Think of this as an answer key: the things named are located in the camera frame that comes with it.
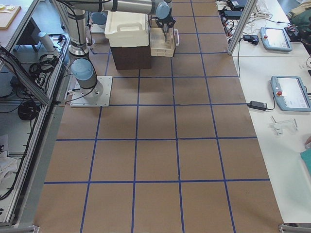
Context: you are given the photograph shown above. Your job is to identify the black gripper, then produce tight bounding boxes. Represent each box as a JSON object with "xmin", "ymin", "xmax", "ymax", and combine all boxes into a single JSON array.
[{"xmin": 155, "ymin": 16, "xmax": 175, "ymax": 34}]

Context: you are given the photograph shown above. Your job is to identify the light wood drawer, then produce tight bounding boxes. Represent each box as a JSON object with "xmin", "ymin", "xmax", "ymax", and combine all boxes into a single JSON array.
[{"xmin": 150, "ymin": 27, "xmax": 176, "ymax": 57}]

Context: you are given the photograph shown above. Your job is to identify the dark brown drawer cabinet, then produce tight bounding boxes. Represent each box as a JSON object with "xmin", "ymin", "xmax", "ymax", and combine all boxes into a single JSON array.
[{"xmin": 111, "ymin": 46, "xmax": 151, "ymax": 70}]

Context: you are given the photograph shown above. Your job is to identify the white plastic storage bin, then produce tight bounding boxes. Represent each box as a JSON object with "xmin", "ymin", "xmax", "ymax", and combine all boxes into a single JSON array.
[{"xmin": 104, "ymin": 12, "xmax": 149, "ymax": 48}]

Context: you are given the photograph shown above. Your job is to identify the far teach pendant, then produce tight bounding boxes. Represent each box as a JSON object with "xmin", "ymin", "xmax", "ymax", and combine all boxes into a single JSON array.
[{"xmin": 259, "ymin": 27, "xmax": 292, "ymax": 52}]

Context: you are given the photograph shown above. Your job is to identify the teach pendant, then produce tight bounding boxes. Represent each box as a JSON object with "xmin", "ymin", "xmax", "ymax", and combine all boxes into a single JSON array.
[
  {"xmin": 270, "ymin": 76, "xmax": 311, "ymax": 112},
  {"xmin": 259, "ymin": 27, "xmax": 292, "ymax": 52}
]

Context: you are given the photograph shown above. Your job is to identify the grey cylinder device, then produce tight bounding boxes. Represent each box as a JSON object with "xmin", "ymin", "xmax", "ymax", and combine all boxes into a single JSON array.
[{"xmin": 38, "ymin": 32, "xmax": 55, "ymax": 52}]

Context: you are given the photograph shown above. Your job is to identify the black power adapter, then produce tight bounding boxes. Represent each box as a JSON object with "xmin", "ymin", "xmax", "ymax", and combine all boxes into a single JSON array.
[{"xmin": 247, "ymin": 100, "xmax": 268, "ymax": 111}]

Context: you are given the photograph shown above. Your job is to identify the near teach pendant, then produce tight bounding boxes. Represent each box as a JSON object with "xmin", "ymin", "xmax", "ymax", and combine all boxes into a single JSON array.
[{"xmin": 270, "ymin": 76, "xmax": 311, "ymax": 112}]

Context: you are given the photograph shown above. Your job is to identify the wooden cutting board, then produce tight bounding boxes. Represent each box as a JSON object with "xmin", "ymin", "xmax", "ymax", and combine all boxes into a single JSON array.
[{"xmin": 0, "ymin": 4, "xmax": 21, "ymax": 30}]

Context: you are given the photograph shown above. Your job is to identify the teal folder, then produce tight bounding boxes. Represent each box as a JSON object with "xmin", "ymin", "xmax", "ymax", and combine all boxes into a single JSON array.
[{"xmin": 300, "ymin": 149, "xmax": 311, "ymax": 175}]

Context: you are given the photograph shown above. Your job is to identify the white crumpled cloth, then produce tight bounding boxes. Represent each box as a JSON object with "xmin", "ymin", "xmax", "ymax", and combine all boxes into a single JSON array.
[{"xmin": 0, "ymin": 151, "xmax": 18, "ymax": 182}]

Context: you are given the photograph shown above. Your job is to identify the white drawer handle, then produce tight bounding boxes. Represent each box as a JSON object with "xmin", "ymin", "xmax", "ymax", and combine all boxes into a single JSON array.
[{"xmin": 173, "ymin": 29, "xmax": 180, "ymax": 46}]

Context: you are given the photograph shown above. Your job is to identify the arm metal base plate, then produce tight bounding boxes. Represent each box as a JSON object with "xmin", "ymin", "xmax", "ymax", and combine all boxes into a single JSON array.
[
  {"xmin": 69, "ymin": 76, "xmax": 113, "ymax": 107},
  {"xmin": 90, "ymin": 23, "xmax": 106, "ymax": 34}
]

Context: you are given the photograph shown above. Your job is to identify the aluminium frame post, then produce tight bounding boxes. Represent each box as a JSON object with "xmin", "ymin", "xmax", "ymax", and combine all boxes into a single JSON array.
[{"xmin": 227, "ymin": 0, "xmax": 257, "ymax": 55}]

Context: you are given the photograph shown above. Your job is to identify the clear acrylic bracket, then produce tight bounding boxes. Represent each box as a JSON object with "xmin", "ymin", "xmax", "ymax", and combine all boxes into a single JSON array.
[{"xmin": 270, "ymin": 116, "xmax": 298, "ymax": 136}]

